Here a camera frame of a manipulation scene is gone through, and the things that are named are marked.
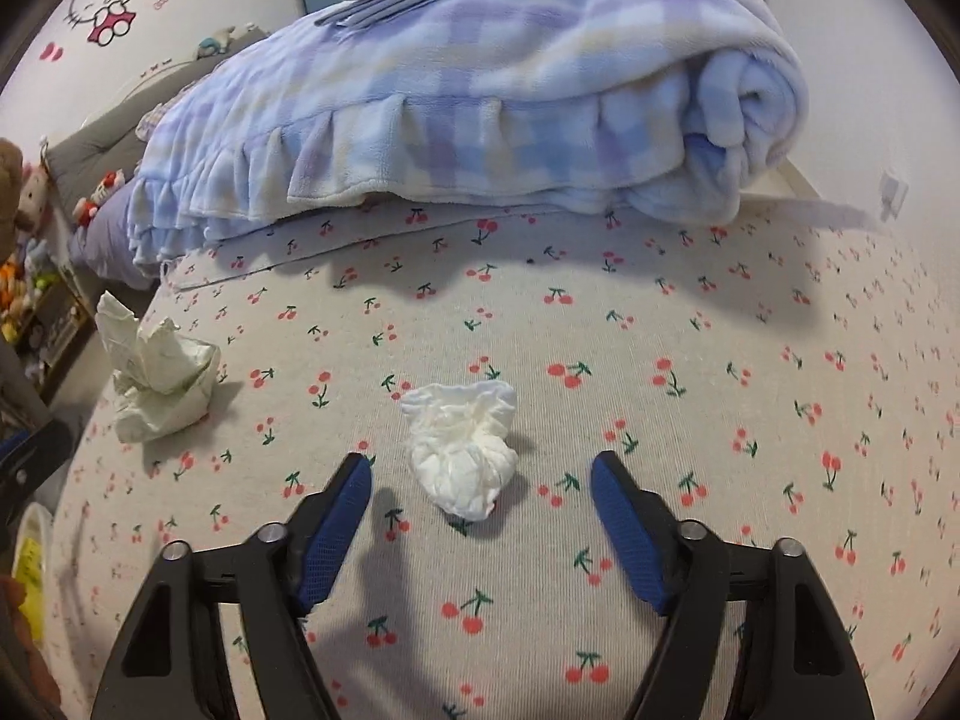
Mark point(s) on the wooden toy shelf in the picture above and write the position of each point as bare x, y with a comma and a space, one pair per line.
64, 330

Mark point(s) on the cartoon cat wall sticker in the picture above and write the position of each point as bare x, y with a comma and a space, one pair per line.
112, 4

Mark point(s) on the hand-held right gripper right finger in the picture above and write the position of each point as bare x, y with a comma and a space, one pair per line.
626, 532

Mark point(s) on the pink and white plush toy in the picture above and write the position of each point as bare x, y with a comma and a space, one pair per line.
34, 195

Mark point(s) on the white wall fixture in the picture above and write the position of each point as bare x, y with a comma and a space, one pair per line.
892, 193

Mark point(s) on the grey padded headboard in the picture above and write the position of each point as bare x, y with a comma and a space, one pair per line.
90, 150

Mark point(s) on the purple duvet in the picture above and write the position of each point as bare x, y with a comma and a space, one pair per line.
105, 247

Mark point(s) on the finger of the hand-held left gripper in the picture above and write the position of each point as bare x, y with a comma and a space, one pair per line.
26, 476

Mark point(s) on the cherry print bed sheet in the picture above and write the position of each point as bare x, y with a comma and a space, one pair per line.
675, 315

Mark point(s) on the small pastel plush toy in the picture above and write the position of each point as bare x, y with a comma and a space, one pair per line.
221, 41

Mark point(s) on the blue plaid fleece blanket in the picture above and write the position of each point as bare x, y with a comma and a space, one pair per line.
487, 90

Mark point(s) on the cream tissue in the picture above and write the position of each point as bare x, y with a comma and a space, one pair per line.
157, 382

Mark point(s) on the pile of small plush toys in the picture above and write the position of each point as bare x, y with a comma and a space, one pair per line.
26, 292

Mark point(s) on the white tissue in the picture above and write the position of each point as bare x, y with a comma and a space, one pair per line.
465, 442

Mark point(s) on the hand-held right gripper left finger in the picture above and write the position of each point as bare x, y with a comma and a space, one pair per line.
337, 525

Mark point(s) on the red and white cat plush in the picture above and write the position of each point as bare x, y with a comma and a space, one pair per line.
101, 191

